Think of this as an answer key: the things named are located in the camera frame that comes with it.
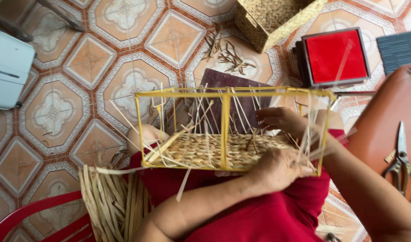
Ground person's right hand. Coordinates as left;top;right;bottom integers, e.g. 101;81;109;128
255;107;310;138

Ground person's left hand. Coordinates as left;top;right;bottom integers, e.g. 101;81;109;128
247;148;315;194

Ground yellow wire frame woven basket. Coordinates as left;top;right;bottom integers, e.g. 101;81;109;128
134;86;337;177

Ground dark purple board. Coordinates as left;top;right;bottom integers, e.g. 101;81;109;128
191;68;274;135

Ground person's red clothing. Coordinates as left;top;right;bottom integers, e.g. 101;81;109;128
129;129;348;242

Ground pile of dried straw scraps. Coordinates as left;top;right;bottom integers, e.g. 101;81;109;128
203;24;257;76

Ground red square dark-framed box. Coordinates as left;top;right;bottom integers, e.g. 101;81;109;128
294;27;371;89

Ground brown plastic stool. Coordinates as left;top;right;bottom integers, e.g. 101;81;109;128
346;64;411;212

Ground finished woven straw basket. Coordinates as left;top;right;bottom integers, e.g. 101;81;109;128
235;0;328;54

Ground metal scissors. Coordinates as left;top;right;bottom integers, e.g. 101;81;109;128
381;121;411;203

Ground person's knee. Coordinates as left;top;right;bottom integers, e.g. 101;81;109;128
126;124;170;156

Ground dark grey ribbed mat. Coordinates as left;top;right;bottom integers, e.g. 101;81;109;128
376;30;411;76

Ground bundle of dried straw stalks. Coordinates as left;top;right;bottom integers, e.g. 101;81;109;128
78;153;152;242

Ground wooden furniture leg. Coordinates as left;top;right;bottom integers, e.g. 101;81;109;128
37;0;86;33

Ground red plastic chair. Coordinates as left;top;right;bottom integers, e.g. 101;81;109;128
0;190;95;242

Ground white plastic appliance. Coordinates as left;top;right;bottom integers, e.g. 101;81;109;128
0;26;37;111

